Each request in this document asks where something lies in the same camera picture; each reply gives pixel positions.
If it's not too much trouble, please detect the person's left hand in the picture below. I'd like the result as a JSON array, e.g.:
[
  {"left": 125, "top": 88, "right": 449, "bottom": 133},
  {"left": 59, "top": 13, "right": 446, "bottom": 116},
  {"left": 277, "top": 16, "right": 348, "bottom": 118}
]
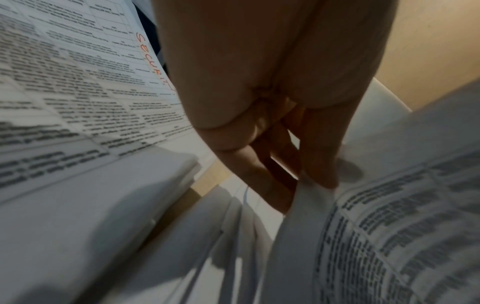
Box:
[{"left": 151, "top": 0, "right": 399, "bottom": 214}]

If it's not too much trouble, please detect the black admin file box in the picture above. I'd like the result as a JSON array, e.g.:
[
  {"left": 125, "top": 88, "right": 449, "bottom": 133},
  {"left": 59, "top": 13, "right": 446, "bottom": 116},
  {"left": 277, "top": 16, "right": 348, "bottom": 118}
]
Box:
[{"left": 132, "top": 0, "right": 170, "bottom": 78}]

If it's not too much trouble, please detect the security paper pile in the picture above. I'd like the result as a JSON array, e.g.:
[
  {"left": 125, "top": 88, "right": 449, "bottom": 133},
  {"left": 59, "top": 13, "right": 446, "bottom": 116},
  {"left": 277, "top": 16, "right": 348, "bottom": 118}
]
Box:
[{"left": 0, "top": 0, "right": 206, "bottom": 304}]

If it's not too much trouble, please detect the white pen cup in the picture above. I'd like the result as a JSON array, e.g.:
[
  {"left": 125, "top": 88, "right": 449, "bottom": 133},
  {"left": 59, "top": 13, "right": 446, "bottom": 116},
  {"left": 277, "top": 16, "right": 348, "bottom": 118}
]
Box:
[{"left": 342, "top": 76, "right": 414, "bottom": 146}]

